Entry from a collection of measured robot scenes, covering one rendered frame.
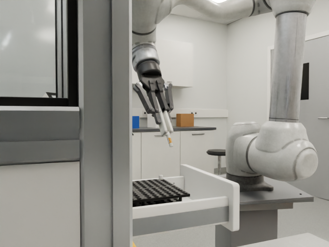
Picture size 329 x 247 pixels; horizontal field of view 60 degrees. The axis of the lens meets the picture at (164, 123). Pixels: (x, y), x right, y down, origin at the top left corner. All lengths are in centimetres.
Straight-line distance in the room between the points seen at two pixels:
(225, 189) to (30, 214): 54
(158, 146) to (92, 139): 380
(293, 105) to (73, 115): 93
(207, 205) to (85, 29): 53
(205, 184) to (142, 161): 317
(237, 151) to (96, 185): 99
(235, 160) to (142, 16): 67
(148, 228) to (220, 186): 21
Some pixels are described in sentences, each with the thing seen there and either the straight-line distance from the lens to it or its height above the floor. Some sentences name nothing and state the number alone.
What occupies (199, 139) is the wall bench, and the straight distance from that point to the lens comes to 435.
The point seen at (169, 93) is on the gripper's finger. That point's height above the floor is 115.
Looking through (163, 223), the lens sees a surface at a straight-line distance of 64.
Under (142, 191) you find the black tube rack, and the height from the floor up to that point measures 90.
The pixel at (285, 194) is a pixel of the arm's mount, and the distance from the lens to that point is 122.
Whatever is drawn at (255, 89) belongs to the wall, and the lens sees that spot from 505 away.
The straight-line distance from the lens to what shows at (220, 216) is 70.
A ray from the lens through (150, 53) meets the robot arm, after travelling 92.
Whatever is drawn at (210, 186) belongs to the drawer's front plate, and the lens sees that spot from 76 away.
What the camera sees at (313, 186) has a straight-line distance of 439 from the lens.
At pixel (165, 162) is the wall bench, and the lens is 409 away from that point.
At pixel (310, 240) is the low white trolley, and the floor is 76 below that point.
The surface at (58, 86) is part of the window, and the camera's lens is 23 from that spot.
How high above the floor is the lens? 108
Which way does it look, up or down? 2 degrees down
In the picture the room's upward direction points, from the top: straight up
